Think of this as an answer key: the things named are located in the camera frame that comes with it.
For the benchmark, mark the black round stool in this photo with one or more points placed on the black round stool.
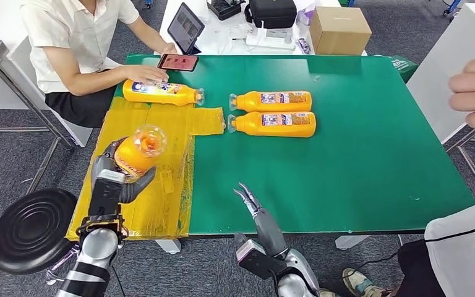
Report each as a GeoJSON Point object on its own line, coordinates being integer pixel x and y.
{"type": "Point", "coordinates": [30, 231]}

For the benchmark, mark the brown cardboard box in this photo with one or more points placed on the brown cardboard box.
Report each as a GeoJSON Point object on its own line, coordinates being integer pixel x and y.
{"type": "Point", "coordinates": [340, 33]}

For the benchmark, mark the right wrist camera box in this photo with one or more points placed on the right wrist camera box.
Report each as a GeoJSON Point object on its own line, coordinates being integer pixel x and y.
{"type": "Point", "coordinates": [258, 262]}

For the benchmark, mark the white side table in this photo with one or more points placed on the white side table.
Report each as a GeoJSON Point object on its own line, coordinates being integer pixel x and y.
{"type": "Point", "coordinates": [438, 90]}

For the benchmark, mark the white desk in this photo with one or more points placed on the white desk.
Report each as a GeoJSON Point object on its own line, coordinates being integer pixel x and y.
{"type": "Point", "coordinates": [217, 45]}

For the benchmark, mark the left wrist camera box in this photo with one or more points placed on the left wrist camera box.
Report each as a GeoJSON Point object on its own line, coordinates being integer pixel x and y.
{"type": "Point", "coordinates": [104, 196]}

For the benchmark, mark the person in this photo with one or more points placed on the person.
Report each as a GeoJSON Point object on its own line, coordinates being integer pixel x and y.
{"type": "Point", "coordinates": [69, 37]}
{"type": "Point", "coordinates": [463, 250]}

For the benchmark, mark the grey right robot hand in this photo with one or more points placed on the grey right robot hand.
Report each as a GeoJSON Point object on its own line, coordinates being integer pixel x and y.
{"type": "Point", "coordinates": [270, 233]}

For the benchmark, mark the orange detergent bottle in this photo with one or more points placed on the orange detergent bottle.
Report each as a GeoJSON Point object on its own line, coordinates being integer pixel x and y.
{"type": "Point", "coordinates": [270, 125]}
{"type": "Point", "coordinates": [139, 158]}
{"type": "Point", "coordinates": [270, 102]}
{"type": "Point", "coordinates": [168, 97]}

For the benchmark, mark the person's left forearm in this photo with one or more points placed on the person's left forearm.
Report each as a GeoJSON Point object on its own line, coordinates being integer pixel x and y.
{"type": "Point", "coordinates": [149, 35]}

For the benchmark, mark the person's right hand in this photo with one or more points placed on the person's right hand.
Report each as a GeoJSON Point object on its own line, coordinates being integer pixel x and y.
{"type": "Point", "coordinates": [147, 74]}

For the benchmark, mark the green bag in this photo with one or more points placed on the green bag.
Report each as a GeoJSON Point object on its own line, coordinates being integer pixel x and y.
{"type": "Point", "coordinates": [403, 67]}

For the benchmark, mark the purple packet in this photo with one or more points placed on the purple packet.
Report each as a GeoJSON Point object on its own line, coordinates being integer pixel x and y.
{"type": "Point", "coordinates": [305, 15]}

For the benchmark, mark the white table foot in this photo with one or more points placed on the white table foot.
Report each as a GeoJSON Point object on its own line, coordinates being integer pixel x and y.
{"type": "Point", "coordinates": [168, 246]}
{"type": "Point", "coordinates": [350, 242]}

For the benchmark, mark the black zipped case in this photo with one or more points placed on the black zipped case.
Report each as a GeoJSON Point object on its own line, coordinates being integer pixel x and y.
{"type": "Point", "coordinates": [271, 13]}

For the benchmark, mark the person's left hand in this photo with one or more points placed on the person's left hand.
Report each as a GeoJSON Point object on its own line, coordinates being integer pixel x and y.
{"type": "Point", "coordinates": [167, 49]}

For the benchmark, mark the black smartphone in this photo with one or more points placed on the black smartphone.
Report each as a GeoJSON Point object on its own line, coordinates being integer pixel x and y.
{"type": "Point", "coordinates": [178, 62]}

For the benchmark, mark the white power strip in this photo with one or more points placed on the white power strip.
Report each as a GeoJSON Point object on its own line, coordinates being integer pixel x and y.
{"type": "Point", "coordinates": [269, 41]}

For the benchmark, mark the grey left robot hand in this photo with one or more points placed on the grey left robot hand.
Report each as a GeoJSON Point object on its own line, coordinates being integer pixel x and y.
{"type": "Point", "coordinates": [137, 188]}

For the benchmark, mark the black plastic tray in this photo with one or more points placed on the black plastic tray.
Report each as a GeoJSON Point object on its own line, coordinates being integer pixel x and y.
{"type": "Point", "coordinates": [224, 9]}

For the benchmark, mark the yellow taped cardboard mat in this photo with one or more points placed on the yellow taped cardboard mat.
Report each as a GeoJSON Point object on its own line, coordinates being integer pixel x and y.
{"type": "Point", "coordinates": [155, 213]}

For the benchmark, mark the blue wheeled frame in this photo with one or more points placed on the blue wheeled frame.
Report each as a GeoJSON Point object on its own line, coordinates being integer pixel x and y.
{"type": "Point", "coordinates": [452, 6]}

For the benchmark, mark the person's right forearm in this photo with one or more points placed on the person's right forearm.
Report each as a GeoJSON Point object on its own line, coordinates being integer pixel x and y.
{"type": "Point", "coordinates": [98, 82]}

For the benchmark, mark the small printed packet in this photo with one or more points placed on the small printed packet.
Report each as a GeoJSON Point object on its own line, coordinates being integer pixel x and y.
{"type": "Point", "coordinates": [304, 45]}

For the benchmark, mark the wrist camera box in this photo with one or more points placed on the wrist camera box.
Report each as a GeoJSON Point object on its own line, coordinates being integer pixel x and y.
{"type": "Point", "coordinates": [258, 262]}
{"type": "Point", "coordinates": [104, 196]}

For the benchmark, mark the black tablet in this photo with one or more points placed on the black tablet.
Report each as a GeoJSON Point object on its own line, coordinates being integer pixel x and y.
{"type": "Point", "coordinates": [185, 26]}

